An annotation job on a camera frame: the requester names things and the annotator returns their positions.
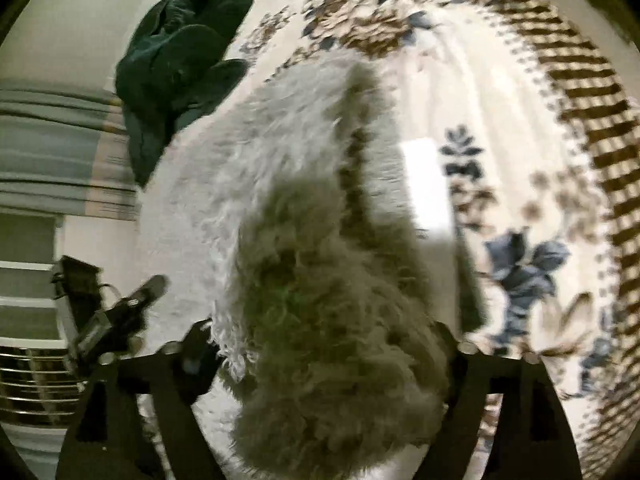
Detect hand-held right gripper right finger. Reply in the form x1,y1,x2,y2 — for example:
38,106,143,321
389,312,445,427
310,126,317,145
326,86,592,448
430,322,583,480

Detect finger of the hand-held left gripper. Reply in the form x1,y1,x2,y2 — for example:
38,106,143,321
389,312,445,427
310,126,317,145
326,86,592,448
120,274,168,311

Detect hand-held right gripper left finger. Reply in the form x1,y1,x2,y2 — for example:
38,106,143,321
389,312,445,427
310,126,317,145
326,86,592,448
55,319,226,480

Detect grey fluffy blanket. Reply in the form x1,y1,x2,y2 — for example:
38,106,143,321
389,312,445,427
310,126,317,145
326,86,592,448
137,47,481,480

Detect white folded pants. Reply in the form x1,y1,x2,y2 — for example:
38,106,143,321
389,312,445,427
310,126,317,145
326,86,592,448
402,139,453,241

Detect window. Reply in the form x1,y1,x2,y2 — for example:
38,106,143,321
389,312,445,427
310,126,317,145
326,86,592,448
0,210,66,346

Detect grey window curtain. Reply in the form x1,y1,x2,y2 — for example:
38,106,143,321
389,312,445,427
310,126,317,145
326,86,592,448
0,85,141,221

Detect dark green quilt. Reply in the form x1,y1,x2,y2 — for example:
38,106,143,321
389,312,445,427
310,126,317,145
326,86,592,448
115,0,255,188

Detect floral blanket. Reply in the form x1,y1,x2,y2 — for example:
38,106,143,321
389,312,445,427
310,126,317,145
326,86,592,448
220,0,640,480

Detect brown checked bed sheet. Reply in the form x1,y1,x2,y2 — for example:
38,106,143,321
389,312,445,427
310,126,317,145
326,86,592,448
450,0,640,480

